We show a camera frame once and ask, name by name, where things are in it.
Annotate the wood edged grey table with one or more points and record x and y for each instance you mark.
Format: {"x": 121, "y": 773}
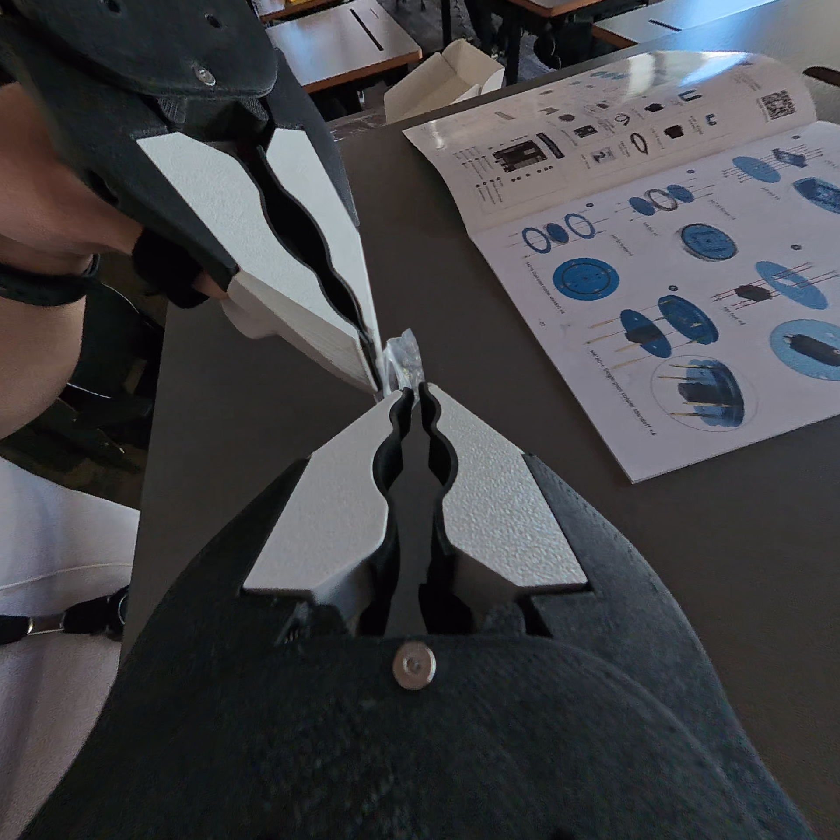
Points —
{"x": 334, "y": 46}
{"x": 709, "y": 16}

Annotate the white cardboard box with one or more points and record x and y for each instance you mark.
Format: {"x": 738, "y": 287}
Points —
{"x": 453, "y": 72}

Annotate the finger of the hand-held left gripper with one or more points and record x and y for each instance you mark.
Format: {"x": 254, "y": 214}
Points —
{"x": 321, "y": 197}
{"x": 216, "y": 210}

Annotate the dark grey desk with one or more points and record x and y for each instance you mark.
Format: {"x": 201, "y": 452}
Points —
{"x": 656, "y": 558}

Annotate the black wrist band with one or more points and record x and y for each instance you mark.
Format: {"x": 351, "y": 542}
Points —
{"x": 39, "y": 285}

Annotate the person's white shirt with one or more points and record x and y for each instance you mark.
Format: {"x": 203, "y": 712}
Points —
{"x": 52, "y": 538}

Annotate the dark brown flat object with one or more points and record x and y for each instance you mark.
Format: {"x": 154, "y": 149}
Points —
{"x": 823, "y": 75}

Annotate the dark cloth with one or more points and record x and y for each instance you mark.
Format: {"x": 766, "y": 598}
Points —
{"x": 111, "y": 407}

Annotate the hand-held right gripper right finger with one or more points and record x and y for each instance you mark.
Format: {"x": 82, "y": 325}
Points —
{"x": 512, "y": 525}

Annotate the small clear bag of screws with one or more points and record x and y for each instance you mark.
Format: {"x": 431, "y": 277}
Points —
{"x": 401, "y": 358}

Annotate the person's left hand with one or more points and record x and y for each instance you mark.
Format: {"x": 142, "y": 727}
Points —
{"x": 52, "y": 197}

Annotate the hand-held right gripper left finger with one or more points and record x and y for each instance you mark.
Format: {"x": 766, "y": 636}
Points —
{"x": 315, "y": 525}

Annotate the white instruction booklet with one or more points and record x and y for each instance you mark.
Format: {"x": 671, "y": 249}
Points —
{"x": 590, "y": 164}

